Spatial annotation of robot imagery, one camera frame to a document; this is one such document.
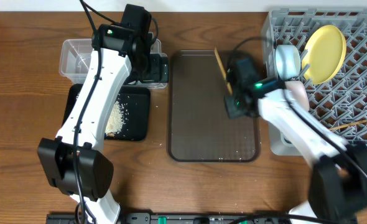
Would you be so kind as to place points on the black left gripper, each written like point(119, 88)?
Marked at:
point(158, 68)

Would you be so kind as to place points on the pink bowl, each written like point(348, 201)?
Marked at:
point(298, 91)

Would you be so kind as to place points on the light blue bowl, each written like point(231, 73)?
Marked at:
point(287, 59)

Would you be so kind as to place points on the yellow plate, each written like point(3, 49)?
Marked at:
point(325, 54)

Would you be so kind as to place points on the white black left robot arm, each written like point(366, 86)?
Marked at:
point(73, 162)

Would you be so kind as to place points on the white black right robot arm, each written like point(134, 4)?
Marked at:
point(338, 186)

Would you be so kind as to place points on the grey dishwasher rack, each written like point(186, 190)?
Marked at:
point(343, 99)

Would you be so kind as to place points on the dark brown serving tray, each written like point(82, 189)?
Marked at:
point(199, 127)

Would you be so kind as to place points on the black plastic tray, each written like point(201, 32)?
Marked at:
point(137, 101)

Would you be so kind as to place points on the rice and nut scraps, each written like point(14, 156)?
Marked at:
point(117, 119)

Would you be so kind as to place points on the clear plastic bin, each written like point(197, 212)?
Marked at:
point(76, 57)

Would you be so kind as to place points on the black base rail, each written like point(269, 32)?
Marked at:
point(146, 218)

